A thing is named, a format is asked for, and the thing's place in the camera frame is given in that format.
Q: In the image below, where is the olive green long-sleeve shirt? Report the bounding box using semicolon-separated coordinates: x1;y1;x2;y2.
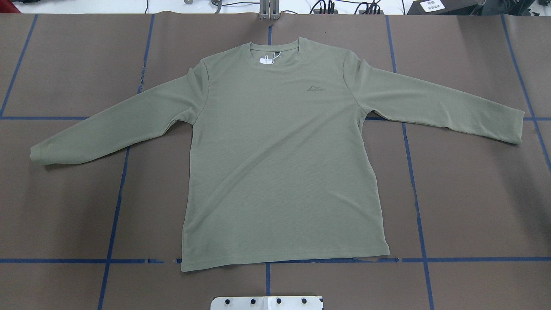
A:
30;37;525;272

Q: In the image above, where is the white paper garment tag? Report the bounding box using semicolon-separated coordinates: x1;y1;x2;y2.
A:
259;51;281;65

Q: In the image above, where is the white metal mounting plate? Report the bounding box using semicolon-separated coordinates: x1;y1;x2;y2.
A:
210;295;324;310

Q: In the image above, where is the black box with label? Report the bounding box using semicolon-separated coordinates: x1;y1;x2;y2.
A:
406;0;486;16

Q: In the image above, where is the grey aluminium frame post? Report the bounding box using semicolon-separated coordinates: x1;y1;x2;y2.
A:
258;0;281;20

